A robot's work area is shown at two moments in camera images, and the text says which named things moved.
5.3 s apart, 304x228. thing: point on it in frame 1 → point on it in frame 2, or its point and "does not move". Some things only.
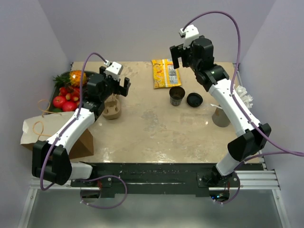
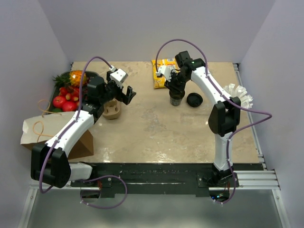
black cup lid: (194, 99) does not move
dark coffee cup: (176, 94) does not move
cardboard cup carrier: (112, 108) does not move
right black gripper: (175, 51) → (172, 86)
